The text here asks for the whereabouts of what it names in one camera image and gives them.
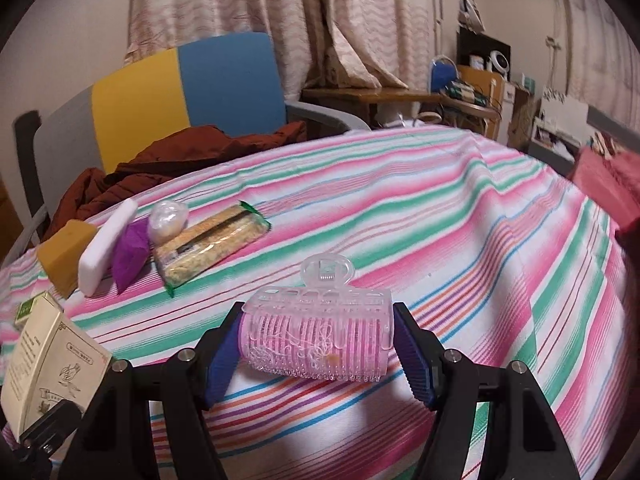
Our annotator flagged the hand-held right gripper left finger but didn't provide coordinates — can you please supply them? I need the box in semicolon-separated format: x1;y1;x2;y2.
57;301;246;480

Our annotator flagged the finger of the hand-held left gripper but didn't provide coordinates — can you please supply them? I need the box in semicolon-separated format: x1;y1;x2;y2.
0;400;85;480

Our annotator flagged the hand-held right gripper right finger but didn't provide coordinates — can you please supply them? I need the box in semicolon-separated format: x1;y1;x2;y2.
391;302;583;480

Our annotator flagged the cream box with green top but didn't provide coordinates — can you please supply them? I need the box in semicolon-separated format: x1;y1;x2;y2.
0;291;113;438

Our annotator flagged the translucent pink hair roller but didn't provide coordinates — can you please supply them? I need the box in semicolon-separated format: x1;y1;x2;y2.
237;254;393;383

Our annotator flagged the noodle snack packet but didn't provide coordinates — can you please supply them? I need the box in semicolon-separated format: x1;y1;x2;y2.
151;201;272;297

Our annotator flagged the purple packet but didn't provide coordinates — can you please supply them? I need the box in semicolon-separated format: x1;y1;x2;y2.
111;222;151;295

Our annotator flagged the white plastic ball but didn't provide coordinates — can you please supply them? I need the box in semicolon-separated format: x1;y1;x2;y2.
146;200;190;246

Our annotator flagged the white sponge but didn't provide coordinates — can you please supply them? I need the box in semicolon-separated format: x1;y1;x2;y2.
78;199;140;296

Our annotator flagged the mustard yellow sponge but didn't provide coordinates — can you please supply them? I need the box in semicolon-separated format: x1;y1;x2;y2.
37;219;101;298

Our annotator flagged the striped tablecloth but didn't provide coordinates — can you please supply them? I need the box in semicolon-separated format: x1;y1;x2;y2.
0;125;640;480

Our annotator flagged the dark red jacket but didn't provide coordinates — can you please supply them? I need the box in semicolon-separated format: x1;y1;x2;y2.
42;121;308;243

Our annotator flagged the red blanket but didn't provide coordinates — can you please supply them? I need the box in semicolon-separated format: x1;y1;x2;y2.
570;130;640;241

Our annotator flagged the wooden side table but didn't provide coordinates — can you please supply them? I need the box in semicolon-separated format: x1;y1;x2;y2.
300;87;501;123

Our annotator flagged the wooden crate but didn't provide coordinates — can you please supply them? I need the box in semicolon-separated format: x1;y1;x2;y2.
457;65;506;108

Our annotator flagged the white paper bag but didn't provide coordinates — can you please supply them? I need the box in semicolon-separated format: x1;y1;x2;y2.
537;90;592;148

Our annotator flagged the grey yellow blue chair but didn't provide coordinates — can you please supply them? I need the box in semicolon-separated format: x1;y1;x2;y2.
14;31;373;241

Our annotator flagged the black speaker box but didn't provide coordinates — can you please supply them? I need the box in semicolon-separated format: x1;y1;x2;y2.
456;27;512;78

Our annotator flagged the white clothes iron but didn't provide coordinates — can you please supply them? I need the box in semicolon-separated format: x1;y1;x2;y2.
457;0;487;33

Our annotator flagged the patterned beige curtain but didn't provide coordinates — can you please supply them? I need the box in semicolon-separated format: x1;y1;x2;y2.
122;0;443;91
557;0;640;111

